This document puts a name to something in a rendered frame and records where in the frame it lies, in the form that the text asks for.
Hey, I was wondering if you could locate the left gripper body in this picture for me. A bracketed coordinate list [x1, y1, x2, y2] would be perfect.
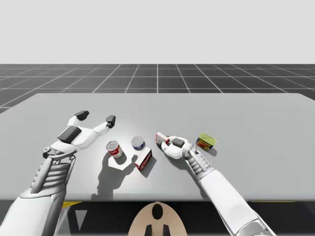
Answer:
[50, 124, 98, 150]

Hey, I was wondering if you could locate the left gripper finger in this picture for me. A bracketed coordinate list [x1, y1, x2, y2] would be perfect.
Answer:
[67, 110, 90, 128]
[92, 114, 117, 137]

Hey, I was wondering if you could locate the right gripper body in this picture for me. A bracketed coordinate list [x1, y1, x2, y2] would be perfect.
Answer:
[161, 136, 195, 160]

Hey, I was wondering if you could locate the small red carton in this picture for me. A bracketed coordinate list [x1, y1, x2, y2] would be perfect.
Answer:
[155, 132, 171, 146]

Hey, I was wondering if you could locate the blue flat can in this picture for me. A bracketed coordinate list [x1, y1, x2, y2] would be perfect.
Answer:
[130, 135, 146, 151]

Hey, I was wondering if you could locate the red and white carton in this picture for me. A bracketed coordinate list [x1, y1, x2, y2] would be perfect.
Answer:
[134, 147, 153, 172]

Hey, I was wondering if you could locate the red and white can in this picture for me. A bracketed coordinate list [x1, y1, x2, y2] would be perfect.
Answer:
[106, 140, 124, 158]

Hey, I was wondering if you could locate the green and blue rectangular can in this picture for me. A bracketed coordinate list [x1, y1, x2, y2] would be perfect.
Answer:
[195, 132, 218, 151]

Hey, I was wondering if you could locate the tan robot part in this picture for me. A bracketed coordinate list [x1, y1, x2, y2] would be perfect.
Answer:
[127, 201, 188, 236]

